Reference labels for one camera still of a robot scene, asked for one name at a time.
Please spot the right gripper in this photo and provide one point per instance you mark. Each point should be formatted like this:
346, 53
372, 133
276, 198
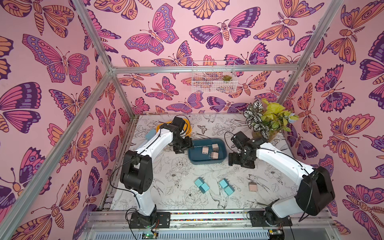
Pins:
238, 159

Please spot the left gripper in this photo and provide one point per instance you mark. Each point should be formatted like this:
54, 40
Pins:
189, 145

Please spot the yellow storage box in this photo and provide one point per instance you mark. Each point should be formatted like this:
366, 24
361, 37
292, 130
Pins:
180, 127

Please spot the teal storage box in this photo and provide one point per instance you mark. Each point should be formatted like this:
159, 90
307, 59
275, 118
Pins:
197, 158

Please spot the pink plug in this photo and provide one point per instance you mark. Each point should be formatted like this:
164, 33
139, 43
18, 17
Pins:
205, 150
253, 187
214, 155
215, 147

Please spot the teal plug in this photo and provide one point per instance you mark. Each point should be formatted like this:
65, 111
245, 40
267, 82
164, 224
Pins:
204, 188
224, 183
229, 190
199, 182

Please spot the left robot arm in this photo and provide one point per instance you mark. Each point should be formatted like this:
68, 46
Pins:
137, 166

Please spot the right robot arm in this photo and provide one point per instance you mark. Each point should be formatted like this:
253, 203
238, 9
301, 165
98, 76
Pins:
315, 190

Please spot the light blue scoop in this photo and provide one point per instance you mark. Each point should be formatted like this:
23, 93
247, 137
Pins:
150, 134

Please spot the potted plant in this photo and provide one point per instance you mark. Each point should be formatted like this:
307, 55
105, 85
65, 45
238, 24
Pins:
268, 119

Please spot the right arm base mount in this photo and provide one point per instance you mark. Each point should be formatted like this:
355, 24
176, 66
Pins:
267, 219

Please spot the white wire basket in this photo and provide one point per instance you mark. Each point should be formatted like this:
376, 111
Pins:
211, 78

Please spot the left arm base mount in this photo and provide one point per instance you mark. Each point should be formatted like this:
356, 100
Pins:
149, 220

